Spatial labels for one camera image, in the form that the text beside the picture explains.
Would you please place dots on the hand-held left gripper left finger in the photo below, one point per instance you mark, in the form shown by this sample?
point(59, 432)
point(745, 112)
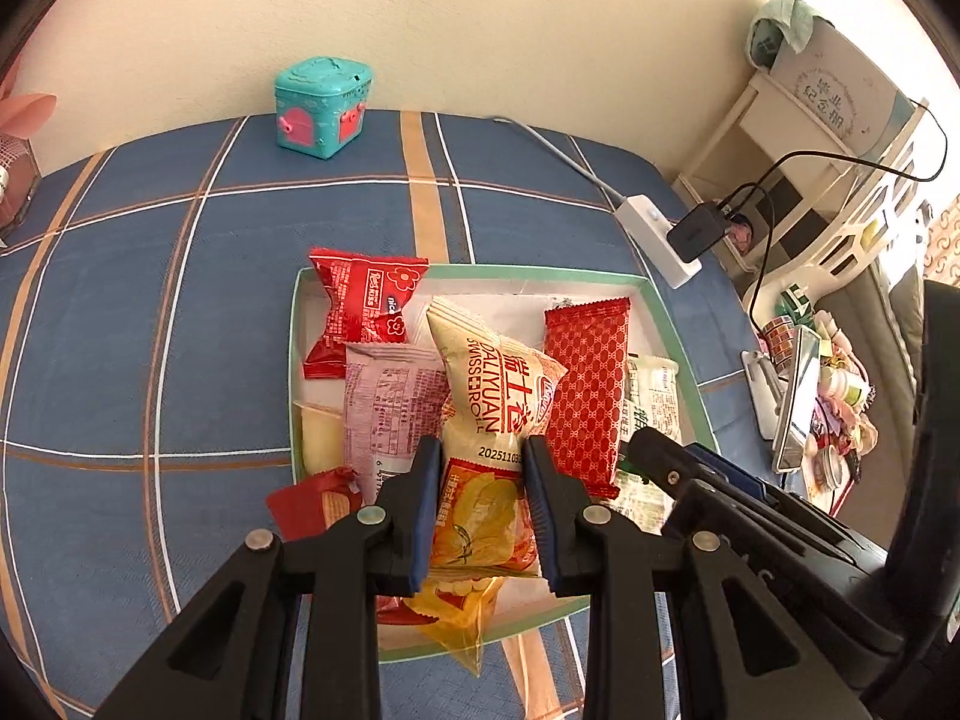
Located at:
point(426, 525)

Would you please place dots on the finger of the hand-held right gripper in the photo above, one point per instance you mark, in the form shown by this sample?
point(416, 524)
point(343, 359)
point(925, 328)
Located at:
point(731, 472)
point(664, 457)

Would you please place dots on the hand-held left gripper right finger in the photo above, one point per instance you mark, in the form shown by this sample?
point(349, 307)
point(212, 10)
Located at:
point(541, 525)

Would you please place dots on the green and white wafer packet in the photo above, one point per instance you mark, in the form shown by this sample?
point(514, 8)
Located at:
point(641, 502)

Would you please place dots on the white and green snack packet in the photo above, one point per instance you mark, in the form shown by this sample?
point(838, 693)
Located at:
point(652, 390)

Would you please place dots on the red patterned snack packet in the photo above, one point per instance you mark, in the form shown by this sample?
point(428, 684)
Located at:
point(585, 390)

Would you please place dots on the pink snack packet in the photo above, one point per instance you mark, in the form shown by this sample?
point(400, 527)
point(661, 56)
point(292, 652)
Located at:
point(390, 405)

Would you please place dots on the pale jelly cup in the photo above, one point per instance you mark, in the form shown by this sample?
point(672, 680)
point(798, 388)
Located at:
point(321, 439)

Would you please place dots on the yellow swiss roll packet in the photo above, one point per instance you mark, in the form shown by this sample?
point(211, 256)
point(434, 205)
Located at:
point(487, 397)

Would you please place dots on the red flower-print snack packet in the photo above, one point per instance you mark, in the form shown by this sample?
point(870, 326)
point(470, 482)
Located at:
point(360, 300)

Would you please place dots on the green-rimmed white tray box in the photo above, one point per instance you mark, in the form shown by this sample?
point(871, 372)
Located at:
point(495, 292)

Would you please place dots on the white phone stand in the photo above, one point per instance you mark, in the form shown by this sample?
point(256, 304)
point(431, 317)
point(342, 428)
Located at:
point(761, 390)

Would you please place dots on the smartphone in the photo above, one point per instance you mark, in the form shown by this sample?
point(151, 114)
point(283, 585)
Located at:
point(799, 405)

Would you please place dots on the pile of small trinkets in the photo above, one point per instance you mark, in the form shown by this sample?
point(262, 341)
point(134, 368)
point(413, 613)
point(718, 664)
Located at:
point(844, 390)

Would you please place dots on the grey cushion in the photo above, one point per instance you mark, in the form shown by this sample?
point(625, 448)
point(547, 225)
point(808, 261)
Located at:
point(892, 315)

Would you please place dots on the white power strip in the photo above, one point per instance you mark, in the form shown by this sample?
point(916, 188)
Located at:
point(649, 229)

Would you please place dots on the floral cloth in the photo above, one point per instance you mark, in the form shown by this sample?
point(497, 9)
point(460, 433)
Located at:
point(943, 240)

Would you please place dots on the white lattice shelf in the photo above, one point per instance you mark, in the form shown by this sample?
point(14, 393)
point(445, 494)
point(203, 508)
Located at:
point(724, 135)

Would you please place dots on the grey memory album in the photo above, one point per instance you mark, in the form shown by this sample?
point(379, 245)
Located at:
point(832, 90)

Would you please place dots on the teal toy chest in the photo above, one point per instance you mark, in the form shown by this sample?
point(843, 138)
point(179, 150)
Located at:
point(322, 109)

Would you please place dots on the green cloth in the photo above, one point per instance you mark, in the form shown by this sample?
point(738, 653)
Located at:
point(780, 26)

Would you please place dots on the glass vase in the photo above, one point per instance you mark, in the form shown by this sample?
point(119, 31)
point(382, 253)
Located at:
point(15, 187)

